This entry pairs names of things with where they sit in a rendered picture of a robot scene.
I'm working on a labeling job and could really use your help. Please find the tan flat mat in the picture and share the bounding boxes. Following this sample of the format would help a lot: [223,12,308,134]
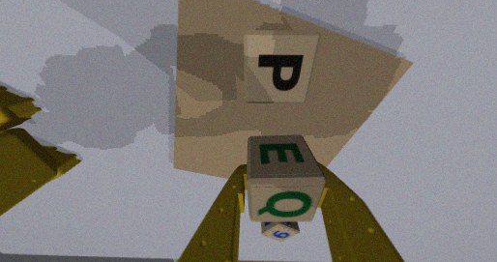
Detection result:
[173,0,413,179]

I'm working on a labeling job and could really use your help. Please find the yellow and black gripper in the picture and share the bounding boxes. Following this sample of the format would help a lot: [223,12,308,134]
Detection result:
[177,162,404,262]

